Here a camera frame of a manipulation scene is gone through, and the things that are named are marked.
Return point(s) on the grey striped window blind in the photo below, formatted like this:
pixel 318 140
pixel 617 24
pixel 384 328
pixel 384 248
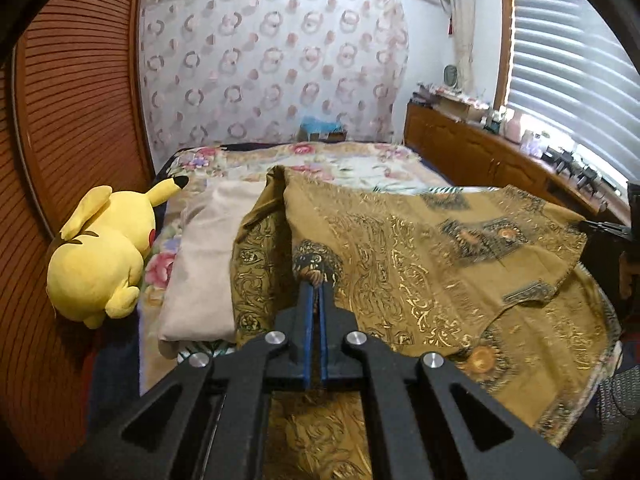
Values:
pixel 570 60

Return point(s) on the long wooden cabinet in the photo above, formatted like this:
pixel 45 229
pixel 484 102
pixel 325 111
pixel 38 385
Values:
pixel 475 150

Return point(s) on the small grey round fan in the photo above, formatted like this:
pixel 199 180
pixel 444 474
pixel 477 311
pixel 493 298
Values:
pixel 452 77

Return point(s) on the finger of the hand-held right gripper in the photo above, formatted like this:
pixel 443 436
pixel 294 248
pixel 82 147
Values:
pixel 607 227

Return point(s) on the sheer circle print curtain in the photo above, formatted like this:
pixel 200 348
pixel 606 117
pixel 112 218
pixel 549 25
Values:
pixel 270 60

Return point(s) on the wooden window frame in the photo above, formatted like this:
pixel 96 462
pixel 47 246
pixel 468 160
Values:
pixel 506 40

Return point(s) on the person's grey patterned clothing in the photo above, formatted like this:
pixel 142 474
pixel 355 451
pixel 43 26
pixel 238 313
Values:
pixel 617 405

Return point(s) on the yellow plush toy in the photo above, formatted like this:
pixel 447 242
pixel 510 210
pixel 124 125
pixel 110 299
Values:
pixel 95 265

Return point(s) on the golden brown patterned shirt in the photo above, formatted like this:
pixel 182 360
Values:
pixel 425 270

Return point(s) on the lavender plastic item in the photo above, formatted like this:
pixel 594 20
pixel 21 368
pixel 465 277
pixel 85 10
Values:
pixel 531 144

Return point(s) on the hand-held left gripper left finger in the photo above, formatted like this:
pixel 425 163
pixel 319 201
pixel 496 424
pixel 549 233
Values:
pixel 305 320

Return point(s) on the beige folded cloth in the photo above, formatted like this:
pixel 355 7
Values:
pixel 205 270

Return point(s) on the open cardboard box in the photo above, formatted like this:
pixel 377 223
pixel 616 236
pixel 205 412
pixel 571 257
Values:
pixel 457 109

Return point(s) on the pink bottle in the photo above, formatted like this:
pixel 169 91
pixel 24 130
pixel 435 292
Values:
pixel 513 127

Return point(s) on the wooden louvered wardrobe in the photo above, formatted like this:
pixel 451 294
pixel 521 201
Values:
pixel 75 110

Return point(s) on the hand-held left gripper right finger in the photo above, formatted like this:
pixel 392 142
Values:
pixel 322 330

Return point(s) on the tied floral drape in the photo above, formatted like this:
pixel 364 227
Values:
pixel 460 25

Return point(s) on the blue plastic bag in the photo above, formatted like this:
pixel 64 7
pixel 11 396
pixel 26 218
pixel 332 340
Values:
pixel 319 124

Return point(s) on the black handheld device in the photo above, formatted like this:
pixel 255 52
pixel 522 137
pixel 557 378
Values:
pixel 587 179
pixel 560 160

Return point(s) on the small brown box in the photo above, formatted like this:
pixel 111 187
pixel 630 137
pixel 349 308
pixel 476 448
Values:
pixel 327 136

